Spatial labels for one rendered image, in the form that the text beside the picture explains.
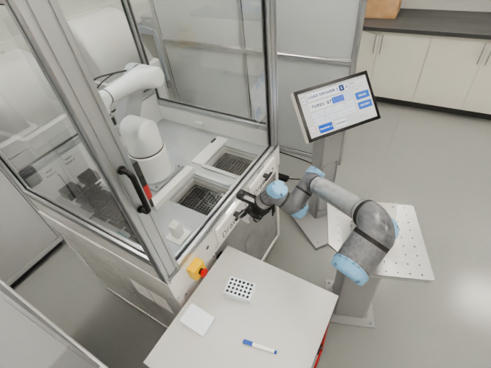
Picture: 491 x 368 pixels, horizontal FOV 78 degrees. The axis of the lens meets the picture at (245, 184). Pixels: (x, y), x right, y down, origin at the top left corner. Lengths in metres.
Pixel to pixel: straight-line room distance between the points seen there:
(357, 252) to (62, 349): 0.74
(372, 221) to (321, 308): 0.57
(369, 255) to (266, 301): 0.61
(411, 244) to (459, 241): 1.19
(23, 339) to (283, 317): 0.99
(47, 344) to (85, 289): 2.07
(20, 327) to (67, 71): 0.50
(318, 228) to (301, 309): 1.25
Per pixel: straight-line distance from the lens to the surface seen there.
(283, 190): 1.22
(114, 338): 2.43
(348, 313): 2.22
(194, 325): 1.41
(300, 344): 1.37
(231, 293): 1.44
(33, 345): 0.67
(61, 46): 0.78
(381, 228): 0.97
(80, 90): 0.80
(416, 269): 1.62
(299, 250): 2.48
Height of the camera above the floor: 2.05
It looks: 43 degrees down
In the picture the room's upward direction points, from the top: 7 degrees counter-clockwise
